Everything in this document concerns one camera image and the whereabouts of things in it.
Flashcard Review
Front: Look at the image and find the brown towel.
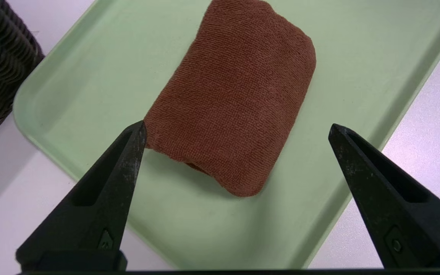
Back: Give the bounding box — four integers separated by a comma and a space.
144, 0, 317, 198

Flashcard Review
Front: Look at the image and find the light green plastic tray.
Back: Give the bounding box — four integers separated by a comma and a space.
13, 0, 440, 270

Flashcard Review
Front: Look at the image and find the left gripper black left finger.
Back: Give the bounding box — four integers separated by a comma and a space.
16, 121, 147, 270

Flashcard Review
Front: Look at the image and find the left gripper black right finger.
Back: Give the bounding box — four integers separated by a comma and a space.
328, 123, 440, 268

